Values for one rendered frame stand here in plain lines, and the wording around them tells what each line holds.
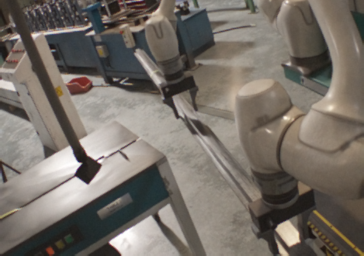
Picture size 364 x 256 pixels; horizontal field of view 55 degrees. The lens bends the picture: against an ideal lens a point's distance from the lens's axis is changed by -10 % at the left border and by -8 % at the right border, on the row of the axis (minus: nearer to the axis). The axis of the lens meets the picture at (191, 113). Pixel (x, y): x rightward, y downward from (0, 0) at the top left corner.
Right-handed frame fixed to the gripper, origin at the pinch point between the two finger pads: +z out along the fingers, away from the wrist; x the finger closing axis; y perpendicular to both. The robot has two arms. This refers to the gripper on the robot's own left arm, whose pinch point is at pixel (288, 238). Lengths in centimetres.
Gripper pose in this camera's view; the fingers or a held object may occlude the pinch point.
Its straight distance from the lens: 86.6
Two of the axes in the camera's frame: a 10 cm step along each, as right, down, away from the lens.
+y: 3.0, 3.6, -8.8
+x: 9.1, -3.8, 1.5
